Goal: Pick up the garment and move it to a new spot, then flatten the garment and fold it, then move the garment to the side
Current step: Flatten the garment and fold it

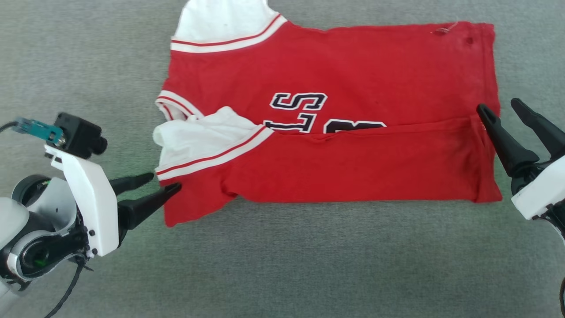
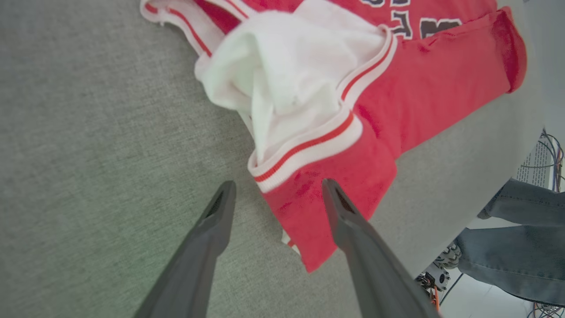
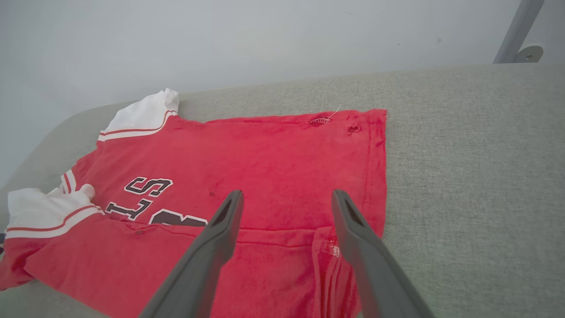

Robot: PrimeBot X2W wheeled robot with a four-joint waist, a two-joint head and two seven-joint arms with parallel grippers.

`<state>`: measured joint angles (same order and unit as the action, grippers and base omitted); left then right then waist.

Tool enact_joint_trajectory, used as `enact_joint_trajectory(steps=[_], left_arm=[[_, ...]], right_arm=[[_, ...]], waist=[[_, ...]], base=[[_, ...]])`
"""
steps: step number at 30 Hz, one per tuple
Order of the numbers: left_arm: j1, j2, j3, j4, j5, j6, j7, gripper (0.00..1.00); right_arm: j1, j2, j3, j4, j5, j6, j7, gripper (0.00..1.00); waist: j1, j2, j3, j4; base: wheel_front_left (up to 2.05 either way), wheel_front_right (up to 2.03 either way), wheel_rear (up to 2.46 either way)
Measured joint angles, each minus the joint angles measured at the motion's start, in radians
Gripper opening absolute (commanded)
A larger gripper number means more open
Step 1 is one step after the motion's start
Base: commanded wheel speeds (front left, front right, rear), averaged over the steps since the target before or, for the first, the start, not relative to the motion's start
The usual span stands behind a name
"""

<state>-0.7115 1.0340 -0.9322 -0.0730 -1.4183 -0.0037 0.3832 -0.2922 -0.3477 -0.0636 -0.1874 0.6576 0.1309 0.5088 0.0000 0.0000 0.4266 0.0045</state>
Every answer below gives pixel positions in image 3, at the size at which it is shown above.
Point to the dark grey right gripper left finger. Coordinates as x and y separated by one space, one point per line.
203 265

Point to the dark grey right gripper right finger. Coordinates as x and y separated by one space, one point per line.
375 274

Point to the red jersey shirt white sleeves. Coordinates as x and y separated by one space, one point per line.
265 176

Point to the white round stand foot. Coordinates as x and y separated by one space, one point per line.
529 53

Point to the grey metal stand pole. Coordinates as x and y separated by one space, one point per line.
517 31

